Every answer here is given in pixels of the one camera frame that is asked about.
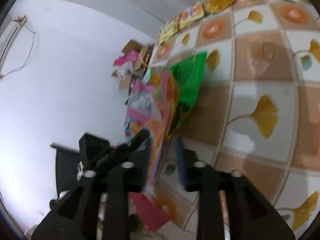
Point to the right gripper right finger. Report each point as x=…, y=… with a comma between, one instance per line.
x=230, y=206

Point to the colourful green snack bag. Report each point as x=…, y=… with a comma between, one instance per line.
x=161, y=101

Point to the cardboard trash pile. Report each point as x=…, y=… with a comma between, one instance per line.
x=132, y=64

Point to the pink paper box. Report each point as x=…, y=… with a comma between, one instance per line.
x=152, y=216

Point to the yellow Enaak snack packet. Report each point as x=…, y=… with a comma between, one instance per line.
x=187, y=17

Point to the gold foil snack packet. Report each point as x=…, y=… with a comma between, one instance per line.
x=217, y=6

